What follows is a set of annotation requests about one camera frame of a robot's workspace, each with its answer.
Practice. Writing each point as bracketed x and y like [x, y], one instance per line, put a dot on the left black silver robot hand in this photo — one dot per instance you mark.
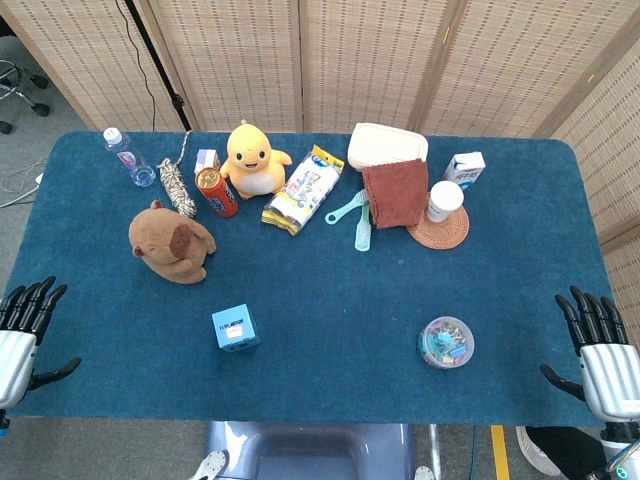
[15, 365]

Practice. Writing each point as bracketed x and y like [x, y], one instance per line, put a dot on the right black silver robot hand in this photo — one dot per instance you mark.
[612, 380]

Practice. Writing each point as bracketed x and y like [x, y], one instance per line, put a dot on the blue cardboard box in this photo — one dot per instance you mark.
[235, 327]

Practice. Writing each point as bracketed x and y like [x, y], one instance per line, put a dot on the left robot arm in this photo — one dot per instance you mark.
[3, 422]

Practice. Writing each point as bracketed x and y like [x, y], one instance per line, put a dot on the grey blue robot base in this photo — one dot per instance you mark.
[310, 450]

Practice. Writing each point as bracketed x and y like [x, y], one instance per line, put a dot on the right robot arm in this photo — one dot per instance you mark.
[622, 445]

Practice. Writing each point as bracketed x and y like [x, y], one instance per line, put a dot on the small purple white box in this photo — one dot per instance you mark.
[206, 159]

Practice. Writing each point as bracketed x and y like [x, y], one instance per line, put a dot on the white shoe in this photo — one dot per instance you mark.
[535, 450]

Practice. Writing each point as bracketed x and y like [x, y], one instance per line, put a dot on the clear jar of coloured clips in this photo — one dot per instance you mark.
[446, 342]

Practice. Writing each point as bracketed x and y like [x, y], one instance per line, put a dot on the brown capybara plush toy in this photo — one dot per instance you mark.
[167, 250]

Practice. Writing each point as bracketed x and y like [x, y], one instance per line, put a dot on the woven round orange coaster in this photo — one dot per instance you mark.
[440, 234]

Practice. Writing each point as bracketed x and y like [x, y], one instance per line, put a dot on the clear plastic water bottle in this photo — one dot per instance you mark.
[131, 160]

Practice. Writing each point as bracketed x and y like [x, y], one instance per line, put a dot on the white plastic cup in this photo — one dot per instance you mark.
[444, 200]

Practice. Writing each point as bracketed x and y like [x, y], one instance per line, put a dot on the white blue milk carton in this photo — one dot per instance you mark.
[467, 170]

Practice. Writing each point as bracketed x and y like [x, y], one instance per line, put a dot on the orange drink can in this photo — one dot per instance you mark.
[220, 197]

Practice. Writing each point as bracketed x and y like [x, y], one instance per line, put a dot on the office chair base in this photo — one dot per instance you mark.
[20, 95]

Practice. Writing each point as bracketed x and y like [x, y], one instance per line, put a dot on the brown cloth towel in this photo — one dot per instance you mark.
[397, 192]

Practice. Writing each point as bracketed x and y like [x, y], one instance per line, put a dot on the blue table cloth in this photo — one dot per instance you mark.
[325, 300]

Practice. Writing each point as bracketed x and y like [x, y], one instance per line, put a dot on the yellow dinosaur plush toy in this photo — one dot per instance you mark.
[252, 167]

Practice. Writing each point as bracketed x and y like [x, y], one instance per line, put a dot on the white lidded food container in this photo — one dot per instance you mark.
[385, 145]

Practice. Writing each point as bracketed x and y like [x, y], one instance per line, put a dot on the black tripod stand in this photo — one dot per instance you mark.
[160, 65]

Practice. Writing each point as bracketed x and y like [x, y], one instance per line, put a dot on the pack of garbage bag rolls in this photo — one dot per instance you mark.
[302, 192]

